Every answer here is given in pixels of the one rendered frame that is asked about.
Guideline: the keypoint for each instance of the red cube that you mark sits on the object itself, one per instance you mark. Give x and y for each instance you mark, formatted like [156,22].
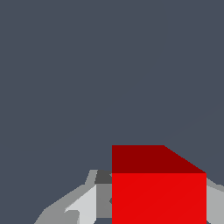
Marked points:
[159,192]

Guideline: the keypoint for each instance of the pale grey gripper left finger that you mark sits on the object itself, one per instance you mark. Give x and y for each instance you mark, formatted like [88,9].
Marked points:
[87,201]

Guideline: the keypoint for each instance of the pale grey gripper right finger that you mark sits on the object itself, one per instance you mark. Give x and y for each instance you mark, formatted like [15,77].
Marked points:
[215,204]

